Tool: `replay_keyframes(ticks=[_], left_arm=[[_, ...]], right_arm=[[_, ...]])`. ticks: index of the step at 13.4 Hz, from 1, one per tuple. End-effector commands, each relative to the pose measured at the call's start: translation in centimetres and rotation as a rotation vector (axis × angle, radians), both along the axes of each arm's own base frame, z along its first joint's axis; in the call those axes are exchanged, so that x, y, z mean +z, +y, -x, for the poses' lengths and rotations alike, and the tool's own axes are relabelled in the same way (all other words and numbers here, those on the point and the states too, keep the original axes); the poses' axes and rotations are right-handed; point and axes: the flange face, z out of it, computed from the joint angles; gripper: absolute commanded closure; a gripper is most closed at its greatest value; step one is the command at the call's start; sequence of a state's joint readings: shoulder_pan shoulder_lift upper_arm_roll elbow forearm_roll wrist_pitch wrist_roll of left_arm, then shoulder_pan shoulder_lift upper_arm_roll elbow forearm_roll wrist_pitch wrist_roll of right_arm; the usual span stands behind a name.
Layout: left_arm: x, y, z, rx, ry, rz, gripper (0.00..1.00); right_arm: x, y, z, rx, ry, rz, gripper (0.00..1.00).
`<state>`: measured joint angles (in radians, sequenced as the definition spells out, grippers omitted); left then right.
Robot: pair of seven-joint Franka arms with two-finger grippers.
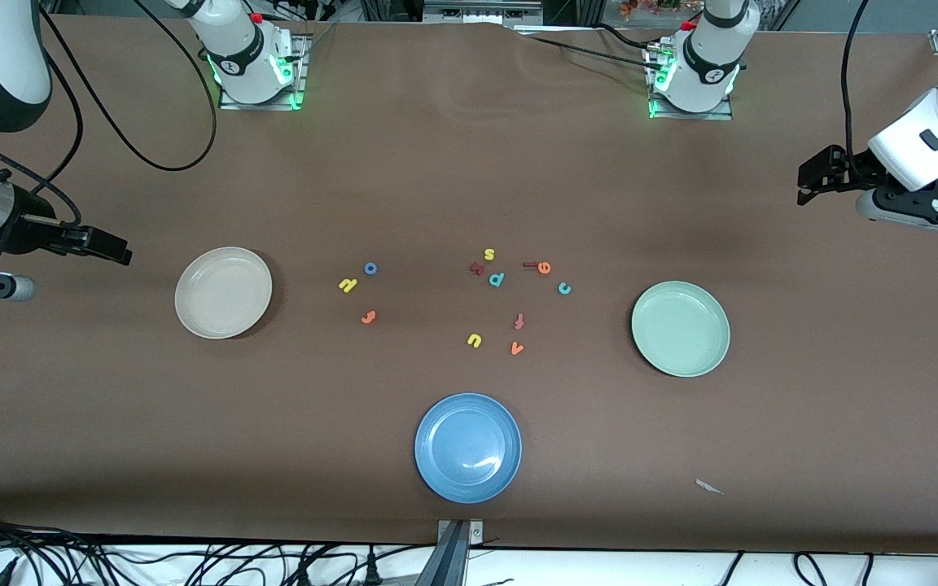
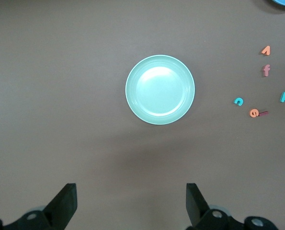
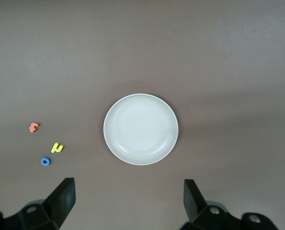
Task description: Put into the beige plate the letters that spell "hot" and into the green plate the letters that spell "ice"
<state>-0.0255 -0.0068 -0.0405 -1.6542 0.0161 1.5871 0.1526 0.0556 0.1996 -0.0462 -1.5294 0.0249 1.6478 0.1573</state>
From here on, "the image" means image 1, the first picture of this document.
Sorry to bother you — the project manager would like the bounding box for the beige round plate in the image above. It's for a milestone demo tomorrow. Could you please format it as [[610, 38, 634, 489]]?
[[175, 247, 273, 339]]

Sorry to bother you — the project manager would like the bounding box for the green round plate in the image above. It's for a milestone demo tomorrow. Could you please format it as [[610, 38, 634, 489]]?
[[631, 281, 731, 378]]

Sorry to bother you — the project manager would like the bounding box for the orange red decoration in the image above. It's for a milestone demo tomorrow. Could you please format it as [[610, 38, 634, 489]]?
[[618, 0, 704, 19]]

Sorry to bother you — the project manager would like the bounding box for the brown table cover sheet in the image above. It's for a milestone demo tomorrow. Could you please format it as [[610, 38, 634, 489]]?
[[0, 15, 938, 554]]

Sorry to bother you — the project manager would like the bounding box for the grey metal device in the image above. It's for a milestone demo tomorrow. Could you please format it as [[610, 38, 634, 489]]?
[[423, 0, 545, 25]]

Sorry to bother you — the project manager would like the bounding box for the blue round plate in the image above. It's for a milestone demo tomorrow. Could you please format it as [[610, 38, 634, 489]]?
[[414, 393, 523, 504]]

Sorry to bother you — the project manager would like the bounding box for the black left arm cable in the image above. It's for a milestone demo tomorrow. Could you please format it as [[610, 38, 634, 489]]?
[[839, 0, 873, 176]]

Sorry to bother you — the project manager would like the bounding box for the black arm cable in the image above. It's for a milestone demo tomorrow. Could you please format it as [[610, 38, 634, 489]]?
[[839, 0, 873, 176], [37, 0, 219, 173]]

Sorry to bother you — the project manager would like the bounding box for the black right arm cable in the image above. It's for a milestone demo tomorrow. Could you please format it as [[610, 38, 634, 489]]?
[[37, 0, 219, 173]]

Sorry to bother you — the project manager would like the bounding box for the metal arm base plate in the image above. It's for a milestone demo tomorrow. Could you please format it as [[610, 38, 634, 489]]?
[[647, 41, 734, 121], [219, 34, 309, 112]]

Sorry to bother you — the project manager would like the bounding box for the metal camera post bracket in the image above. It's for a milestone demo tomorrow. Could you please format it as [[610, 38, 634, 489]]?
[[416, 518, 486, 586]]

